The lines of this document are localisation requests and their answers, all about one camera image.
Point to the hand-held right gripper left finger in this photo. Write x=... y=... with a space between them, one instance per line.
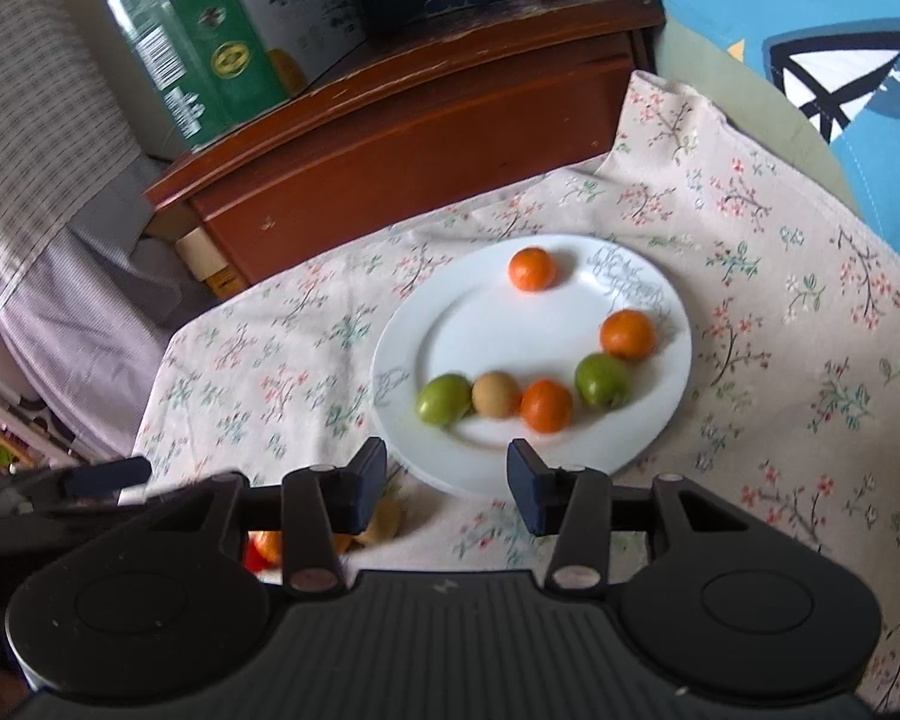
x=360 y=484

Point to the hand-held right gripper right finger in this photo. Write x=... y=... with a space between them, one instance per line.
x=532 y=484

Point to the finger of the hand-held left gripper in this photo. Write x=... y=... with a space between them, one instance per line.
x=109 y=476

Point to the orange mandarin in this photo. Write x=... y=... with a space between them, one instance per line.
x=343 y=544
x=546 y=406
x=532 y=269
x=628 y=334

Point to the brown kiwi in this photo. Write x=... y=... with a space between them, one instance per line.
x=495 y=394
x=386 y=519

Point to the green jujube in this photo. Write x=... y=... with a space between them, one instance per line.
x=444 y=399
x=602 y=381

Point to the white plate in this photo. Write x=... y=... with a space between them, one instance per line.
x=487 y=315

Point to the red cherry tomato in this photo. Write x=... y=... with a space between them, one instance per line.
x=266 y=547

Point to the cardboard box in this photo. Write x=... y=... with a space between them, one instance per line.
x=204 y=255

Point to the floral tablecloth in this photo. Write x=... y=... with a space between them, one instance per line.
x=757 y=300

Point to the brown wooden cabinet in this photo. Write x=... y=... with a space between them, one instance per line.
x=420 y=142

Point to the grey checked cloth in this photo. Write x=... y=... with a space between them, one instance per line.
x=37 y=127

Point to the green printed box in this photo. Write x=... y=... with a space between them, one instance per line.
x=195 y=52

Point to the olive green cushion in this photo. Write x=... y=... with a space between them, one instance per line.
x=727 y=90

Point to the white printed box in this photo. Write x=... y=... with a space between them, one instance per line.
x=292 y=0

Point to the blue printed cushion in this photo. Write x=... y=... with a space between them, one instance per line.
x=817 y=37

